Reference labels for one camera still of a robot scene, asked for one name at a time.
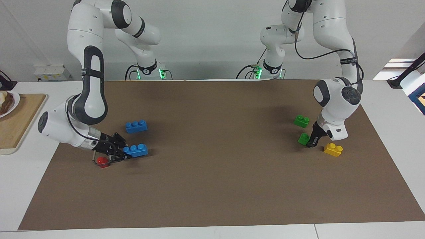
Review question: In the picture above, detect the blue three-stud block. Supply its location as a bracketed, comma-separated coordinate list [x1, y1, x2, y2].
[126, 119, 148, 134]
[124, 143, 149, 158]

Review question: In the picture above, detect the yellow two-stud block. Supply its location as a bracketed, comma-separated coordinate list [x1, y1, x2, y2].
[323, 143, 343, 157]

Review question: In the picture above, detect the brown table mat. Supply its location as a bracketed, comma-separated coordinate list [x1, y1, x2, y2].
[18, 79, 425, 231]

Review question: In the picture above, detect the black base cable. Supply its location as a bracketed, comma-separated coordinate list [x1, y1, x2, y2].
[125, 64, 139, 81]
[236, 48, 267, 80]

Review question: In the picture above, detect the blue framed box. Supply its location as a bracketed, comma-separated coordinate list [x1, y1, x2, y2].
[408, 85, 425, 116]

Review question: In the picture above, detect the white plate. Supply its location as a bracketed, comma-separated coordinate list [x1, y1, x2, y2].
[0, 91, 21, 119]

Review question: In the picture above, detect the brown food on plate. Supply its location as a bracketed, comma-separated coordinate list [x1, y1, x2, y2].
[0, 92, 14, 113]

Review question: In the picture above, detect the black clamp base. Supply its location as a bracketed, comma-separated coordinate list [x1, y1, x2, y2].
[0, 70, 18, 91]

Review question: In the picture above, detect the wooden cutting board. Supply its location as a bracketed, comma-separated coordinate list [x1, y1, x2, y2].
[0, 94, 47, 156]

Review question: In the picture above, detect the white cardboard box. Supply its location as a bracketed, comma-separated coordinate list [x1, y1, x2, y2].
[34, 65, 72, 82]

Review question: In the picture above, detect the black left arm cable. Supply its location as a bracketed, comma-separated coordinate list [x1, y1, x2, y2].
[294, 0, 365, 93]

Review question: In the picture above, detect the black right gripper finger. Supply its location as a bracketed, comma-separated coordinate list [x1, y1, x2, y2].
[110, 153, 131, 164]
[115, 133, 128, 149]

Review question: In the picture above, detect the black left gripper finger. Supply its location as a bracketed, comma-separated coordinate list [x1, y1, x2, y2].
[306, 133, 320, 148]

